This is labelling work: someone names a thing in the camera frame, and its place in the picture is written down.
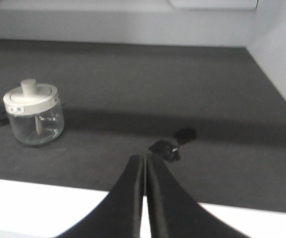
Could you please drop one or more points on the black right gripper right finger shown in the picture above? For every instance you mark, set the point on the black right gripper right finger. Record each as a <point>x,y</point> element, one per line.
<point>173,213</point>

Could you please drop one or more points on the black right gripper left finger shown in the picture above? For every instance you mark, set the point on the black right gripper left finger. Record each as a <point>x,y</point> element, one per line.
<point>119,214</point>

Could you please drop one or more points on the glass jar with white lid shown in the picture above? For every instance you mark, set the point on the glass jar with white lid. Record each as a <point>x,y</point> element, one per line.
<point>35,112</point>

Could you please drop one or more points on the black debris clump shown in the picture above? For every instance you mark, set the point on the black debris clump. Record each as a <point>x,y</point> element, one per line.
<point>168,150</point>

